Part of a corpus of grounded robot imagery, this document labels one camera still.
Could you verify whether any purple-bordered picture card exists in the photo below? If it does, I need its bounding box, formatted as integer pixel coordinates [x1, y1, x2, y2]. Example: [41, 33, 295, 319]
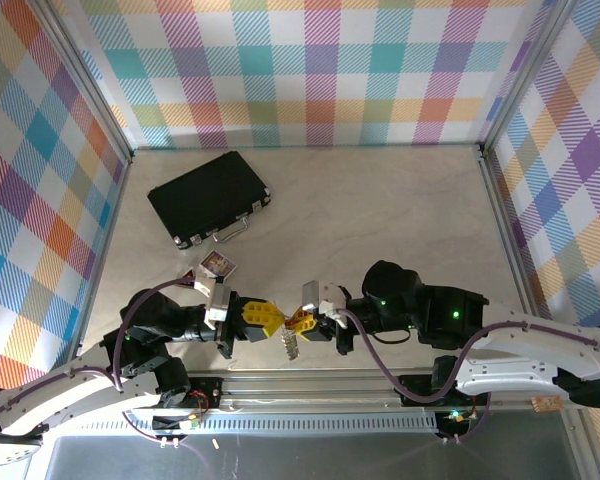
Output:
[199, 250, 239, 279]

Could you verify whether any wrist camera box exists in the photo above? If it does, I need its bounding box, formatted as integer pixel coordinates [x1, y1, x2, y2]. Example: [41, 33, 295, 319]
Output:
[193, 276, 232, 325]
[301, 279, 350, 316]

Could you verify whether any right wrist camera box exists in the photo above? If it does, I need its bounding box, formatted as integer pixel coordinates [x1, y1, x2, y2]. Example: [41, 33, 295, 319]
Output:
[301, 279, 350, 316]

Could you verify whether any thin black cable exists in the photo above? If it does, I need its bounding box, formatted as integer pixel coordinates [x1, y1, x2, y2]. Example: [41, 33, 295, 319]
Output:
[373, 327, 415, 345]

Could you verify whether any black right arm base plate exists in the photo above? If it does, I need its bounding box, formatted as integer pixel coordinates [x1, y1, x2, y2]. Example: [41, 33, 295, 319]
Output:
[397, 382, 491, 407]

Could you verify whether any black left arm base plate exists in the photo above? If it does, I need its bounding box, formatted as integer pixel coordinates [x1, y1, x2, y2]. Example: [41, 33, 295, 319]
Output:
[179, 377, 225, 410]

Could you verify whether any black briefcase with metal handle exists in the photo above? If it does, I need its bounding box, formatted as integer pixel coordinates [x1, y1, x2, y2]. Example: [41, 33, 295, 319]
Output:
[147, 149, 275, 251]

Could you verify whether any white slotted cable duct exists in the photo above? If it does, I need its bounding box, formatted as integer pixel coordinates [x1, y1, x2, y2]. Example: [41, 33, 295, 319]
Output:
[54, 412, 440, 437]

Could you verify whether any clear plastic bag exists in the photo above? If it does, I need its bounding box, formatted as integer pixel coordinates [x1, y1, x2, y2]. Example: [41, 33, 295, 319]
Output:
[278, 327, 302, 362]

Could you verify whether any aluminium frame post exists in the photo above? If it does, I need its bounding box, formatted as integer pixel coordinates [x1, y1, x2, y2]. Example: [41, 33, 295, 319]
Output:
[29, 0, 135, 164]
[477, 0, 584, 154]

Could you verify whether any grey metal plate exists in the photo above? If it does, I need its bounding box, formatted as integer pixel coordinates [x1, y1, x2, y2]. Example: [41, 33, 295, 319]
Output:
[43, 433, 581, 480]

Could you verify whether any aluminium frame rail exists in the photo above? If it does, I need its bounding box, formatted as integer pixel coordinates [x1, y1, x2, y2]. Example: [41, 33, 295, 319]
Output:
[34, 368, 589, 415]

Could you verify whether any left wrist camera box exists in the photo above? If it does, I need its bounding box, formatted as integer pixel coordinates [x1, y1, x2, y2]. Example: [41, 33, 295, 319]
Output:
[193, 276, 232, 325]

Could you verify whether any small brown circuit board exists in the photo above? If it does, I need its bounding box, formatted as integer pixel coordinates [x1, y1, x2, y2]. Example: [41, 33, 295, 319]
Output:
[531, 395, 565, 413]

